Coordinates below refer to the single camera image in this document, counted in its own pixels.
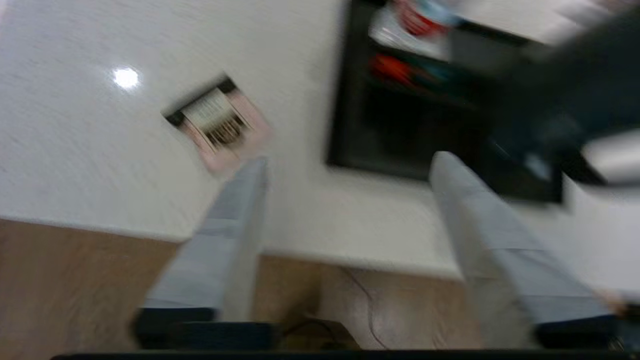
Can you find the black serving tray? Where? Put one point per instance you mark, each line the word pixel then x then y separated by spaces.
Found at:
pixel 520 185

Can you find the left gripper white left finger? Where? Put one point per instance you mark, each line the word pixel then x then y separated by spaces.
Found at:
pixel 220 250

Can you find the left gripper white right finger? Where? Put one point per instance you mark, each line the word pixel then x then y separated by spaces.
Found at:
pixel 500 260

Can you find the black compartment organizer box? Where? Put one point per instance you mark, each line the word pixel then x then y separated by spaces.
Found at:
pixel 400 130

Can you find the red-capped water bottle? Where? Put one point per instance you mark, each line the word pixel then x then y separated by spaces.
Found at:
pixel 420 17

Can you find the pink and black tea sachet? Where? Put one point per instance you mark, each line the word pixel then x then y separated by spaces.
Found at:
pixel 220 120

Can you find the black electric kettle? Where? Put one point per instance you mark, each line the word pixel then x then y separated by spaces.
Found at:
pixel 575 75

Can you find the red sachet packet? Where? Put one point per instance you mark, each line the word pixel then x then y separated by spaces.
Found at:
pixel 392 69

